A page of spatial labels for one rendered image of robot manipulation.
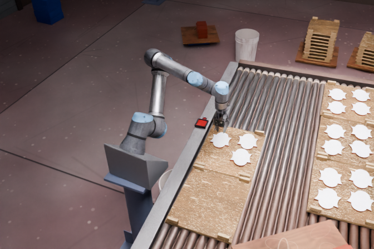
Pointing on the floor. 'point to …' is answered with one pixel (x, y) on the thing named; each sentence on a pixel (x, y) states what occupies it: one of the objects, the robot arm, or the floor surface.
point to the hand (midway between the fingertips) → (221, 129)
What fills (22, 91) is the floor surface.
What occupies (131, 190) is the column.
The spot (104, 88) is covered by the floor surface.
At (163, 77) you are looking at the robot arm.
